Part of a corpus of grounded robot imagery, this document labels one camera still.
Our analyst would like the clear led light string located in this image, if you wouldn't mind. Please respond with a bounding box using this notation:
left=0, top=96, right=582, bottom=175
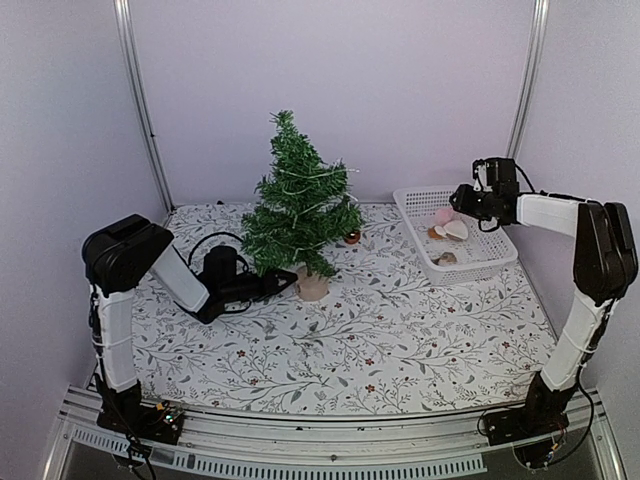
left=259, top=157, right=361, bottom=261

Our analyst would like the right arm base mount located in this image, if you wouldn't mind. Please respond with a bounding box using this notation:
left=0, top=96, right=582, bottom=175
left=477, top=407, right=569, bottom=469

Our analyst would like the left aluminium frame post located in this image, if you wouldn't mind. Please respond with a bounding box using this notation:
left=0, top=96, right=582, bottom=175
left=113, top=0, right=175, bottom=214

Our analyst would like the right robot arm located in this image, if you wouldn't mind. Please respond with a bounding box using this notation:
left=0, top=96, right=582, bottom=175
left=450, top=157, right=639, bottom=437

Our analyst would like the pink pompom ornament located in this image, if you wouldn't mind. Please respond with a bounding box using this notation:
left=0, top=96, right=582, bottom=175
left=434, top=207, right=455, bottom=227

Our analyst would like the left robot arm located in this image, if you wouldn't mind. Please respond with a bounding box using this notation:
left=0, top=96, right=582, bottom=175
left=81, top=214, right=298, bottom=434

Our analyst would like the white plastic basket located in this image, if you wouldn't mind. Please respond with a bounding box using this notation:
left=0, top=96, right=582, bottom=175
left=393, top=186, right=518, bottom=286

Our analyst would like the red ball ornament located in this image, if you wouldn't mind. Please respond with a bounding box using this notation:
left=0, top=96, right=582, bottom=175
left=344, top=231, right=360, bottom=245

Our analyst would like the front aluminium rail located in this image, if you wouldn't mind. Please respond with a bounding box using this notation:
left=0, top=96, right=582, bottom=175
left=42, top=387, right=630, bottom=479

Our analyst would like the aluminium frame post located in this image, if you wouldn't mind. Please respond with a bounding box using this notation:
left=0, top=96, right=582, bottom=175
left=506, top=0, right=550, bottom=159
left=113, top=0, right=175, bottom=214

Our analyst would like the right aluminium frame post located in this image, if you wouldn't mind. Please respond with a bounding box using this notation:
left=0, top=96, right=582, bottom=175
left=506, top=0, right=550, bottom=159

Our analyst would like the small green christmas tree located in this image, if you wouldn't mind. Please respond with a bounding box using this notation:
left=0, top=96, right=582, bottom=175
left=242, top=110, right=363, bottom=302

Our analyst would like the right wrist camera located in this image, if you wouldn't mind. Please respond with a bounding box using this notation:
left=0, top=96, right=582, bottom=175
left=472, top=159, right=486, bottom=191

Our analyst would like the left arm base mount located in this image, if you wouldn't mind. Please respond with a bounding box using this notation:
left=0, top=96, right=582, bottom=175
left=97, top=401, right=185, bottom=445

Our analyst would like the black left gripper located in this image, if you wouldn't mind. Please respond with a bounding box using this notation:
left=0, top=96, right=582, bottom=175
left=221, top=266, right=298, bottom=304

